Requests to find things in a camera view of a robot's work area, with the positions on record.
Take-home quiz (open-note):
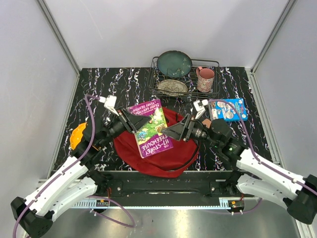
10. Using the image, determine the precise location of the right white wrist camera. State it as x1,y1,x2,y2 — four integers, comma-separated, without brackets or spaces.
193,99,208,119

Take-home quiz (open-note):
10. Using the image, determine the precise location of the black wire dish rack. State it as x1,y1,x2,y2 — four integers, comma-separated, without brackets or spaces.
146,57,221,99

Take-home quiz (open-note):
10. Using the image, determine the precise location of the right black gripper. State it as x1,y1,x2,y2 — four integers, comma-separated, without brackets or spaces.
161,113,220,148

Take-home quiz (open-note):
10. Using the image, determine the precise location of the blue picture book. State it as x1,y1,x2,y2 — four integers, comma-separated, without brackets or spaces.
208,98,248,121

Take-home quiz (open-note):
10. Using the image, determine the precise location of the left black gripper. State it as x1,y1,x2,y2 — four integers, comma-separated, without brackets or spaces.
99,107,151,147

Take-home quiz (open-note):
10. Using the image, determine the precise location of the speckled beige plate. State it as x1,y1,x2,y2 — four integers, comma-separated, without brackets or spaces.
157,79,188,96

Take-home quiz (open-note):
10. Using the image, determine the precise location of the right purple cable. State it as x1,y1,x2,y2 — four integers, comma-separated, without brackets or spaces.
208,99,317,215

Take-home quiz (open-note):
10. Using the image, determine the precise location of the purple treehouse book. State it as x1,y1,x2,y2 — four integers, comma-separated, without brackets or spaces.
128,99,173,158

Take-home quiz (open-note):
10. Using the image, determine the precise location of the pink patterned mug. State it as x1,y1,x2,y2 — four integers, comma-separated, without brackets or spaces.
196,66,215,93

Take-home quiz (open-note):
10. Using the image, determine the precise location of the red student backpack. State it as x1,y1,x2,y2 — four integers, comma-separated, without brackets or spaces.
113,107,200,178

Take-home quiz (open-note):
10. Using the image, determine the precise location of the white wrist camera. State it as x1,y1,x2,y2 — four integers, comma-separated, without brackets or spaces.
193,99,208,119
99,95,118,115

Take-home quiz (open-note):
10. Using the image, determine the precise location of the pink leather wallet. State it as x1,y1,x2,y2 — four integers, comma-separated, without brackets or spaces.
202,119,211,128

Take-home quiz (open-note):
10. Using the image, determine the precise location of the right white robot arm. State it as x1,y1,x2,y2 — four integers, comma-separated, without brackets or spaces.
162,115,317,225

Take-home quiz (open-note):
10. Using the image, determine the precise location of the teal ceramic plate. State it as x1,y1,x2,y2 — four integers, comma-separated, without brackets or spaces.
157,50,192,78

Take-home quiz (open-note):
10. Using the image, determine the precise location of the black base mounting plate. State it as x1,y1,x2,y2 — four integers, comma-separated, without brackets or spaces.
87,170,242,199

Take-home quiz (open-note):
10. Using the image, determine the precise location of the purple cable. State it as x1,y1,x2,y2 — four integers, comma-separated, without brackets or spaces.
12,94,136,238
208,99,317,215

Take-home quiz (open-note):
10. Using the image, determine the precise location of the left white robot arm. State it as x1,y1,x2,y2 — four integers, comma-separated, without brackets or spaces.
10,109,150,238

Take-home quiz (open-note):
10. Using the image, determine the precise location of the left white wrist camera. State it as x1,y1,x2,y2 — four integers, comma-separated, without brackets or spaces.
99,95,118,115

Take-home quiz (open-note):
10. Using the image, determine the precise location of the orange plastic plate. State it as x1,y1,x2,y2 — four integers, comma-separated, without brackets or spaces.
69,122,87,150

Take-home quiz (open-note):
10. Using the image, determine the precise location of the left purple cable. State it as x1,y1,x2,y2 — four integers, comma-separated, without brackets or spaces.
12,94,136,238

